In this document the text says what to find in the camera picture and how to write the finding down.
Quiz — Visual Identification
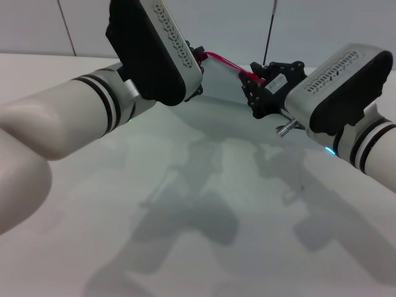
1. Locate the silver mount bolt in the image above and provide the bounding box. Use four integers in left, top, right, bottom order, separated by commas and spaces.
275, 119, 300, 137

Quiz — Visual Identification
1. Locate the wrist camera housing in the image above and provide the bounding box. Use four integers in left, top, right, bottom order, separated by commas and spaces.
105, 0, 204, 107
284, 43, 394, 137

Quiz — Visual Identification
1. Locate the right wrist camera housing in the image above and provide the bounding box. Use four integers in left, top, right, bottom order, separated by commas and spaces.
284, 43, 394, 137

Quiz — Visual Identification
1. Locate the clear red-zip document bag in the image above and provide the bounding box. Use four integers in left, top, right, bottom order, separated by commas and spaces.
129, 51, 308, 147

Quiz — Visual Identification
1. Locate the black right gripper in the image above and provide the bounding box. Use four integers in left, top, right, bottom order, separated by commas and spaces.
240, 60, 309, 120

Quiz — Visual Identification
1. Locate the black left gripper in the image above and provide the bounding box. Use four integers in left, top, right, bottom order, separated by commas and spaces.
184, 39, 207, 103

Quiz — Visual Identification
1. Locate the left wrist camera housing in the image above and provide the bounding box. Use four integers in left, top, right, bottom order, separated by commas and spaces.
105, 0, 204, 107

